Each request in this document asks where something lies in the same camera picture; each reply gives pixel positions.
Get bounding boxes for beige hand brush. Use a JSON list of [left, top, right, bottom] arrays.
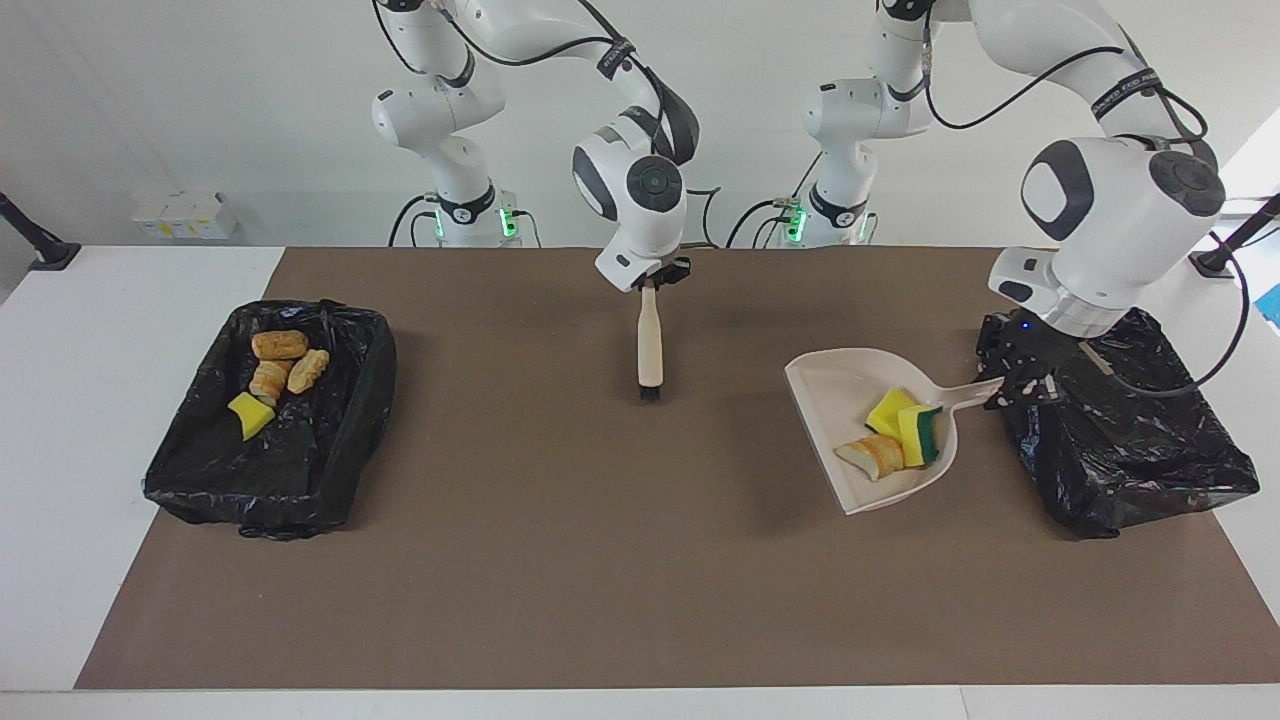
[[637, 283, 666, 403]]

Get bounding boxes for notched yellow sponge piece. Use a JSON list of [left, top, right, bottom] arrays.
[[897, 403, 945, 469]]

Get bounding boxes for small striped croissant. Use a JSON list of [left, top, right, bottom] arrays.
[[834, 433, 906, 483], [248, 359, 295, 406], [287, 348, 331, 395]]

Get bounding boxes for beige plastic dustpan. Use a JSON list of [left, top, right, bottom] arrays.
[[783, 347, 1006, 516]]

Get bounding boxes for golden bread bun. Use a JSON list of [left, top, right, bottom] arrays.
[[251, 330, 310, 362]]

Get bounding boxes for black bag lined bin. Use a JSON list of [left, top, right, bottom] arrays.
[[997, 305, 1261, 541], [143, 298, 399, 542]]

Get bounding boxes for black pole stand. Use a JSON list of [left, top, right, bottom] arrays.
[[1190, 193, 1280, 279], [0, 192, 82, 272]]

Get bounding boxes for brown table mat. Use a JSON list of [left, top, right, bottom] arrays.
[[75, 247, 1280, 691]]

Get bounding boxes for black left base cable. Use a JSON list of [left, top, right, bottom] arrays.
[[727, 150, 826, 249]]

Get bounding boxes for black base cable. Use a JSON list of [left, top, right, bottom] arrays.
[[727, 150, 826, 249], [388, 193, 446, 248]]

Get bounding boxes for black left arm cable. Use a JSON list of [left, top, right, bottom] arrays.
[[922, 20, 1253, 398]]

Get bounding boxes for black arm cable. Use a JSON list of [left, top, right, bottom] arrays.
[[922, 20, 1253, 398], [375, 0, 721, 248]]

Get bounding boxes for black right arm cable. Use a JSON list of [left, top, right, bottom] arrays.
[[375, 0, 721, 248]]

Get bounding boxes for black right base cable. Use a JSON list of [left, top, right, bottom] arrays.
[[388, 193, 446, 248]]

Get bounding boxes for white wall socket boxes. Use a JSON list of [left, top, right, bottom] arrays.
[[132, 190, 239, 242]]

